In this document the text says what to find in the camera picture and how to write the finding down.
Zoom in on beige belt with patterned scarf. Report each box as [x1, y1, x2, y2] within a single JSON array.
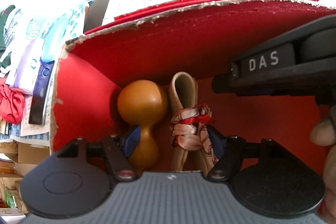
[[169, 72, 218, 175]]

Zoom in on brown wooden gourd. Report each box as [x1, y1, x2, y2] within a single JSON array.
[[117, 80, 168, 173]]

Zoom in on person's right hand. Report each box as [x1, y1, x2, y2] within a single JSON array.
[[309, 105, 336, 223]]

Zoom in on black blue flat pouch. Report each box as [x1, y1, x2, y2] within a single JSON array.
[[29, 61, 55, 125]]

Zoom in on brown cardboard boxes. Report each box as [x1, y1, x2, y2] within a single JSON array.
[[1, 141, 50, 215]]

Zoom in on large red cardboard box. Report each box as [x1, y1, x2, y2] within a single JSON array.
[[50, 0, 335, 173]]

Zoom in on red cloth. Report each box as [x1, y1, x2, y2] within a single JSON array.
[[0, 84, 25, 125]]

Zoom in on pile of clothes and bags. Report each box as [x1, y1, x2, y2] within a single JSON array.
[[1, 1, 93, 146]]

